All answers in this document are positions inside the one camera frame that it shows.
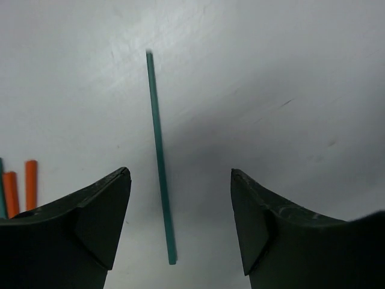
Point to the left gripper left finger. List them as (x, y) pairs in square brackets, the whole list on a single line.
[(69, 243)]

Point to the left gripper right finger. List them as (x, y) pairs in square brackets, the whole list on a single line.
[(284, 245)]

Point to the orange chopstick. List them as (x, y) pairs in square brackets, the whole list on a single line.
[(11, 194), (31, 184)]

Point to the lone teal chopstick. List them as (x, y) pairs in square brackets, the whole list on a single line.
[(163, 186)]

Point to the teal chopstick by spoon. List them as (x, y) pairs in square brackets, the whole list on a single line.
[(3, 207)]

